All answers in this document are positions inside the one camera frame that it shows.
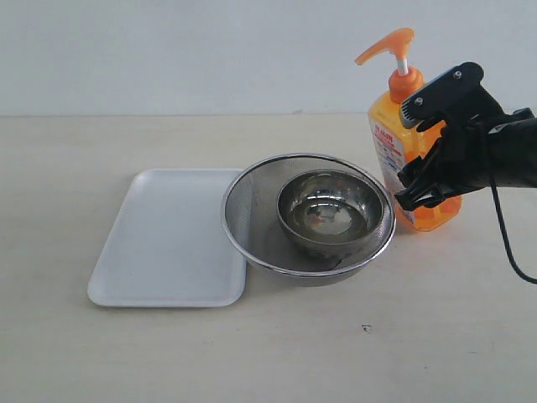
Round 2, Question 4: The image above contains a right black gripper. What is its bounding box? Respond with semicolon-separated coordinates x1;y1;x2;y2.
394;116;499;212

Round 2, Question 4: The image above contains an orange dish soap bottle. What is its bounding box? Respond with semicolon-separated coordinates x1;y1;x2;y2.
355;27;463;233

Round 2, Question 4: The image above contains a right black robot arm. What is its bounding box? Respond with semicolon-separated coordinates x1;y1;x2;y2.
395;108;536;211

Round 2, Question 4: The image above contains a small stainless steel bowl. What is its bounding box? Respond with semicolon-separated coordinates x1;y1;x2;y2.
276;169;386;250

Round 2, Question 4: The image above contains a steel mesh strainer basket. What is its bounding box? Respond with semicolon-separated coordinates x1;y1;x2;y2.
222;153;396;287

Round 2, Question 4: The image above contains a white rectangular plastic tray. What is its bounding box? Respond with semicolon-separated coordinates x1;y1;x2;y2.
87;169;247;308

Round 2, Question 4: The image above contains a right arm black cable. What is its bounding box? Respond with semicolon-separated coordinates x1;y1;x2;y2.
477;121;537;284

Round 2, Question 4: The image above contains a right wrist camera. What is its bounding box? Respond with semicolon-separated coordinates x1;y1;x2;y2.
399;61;503;132

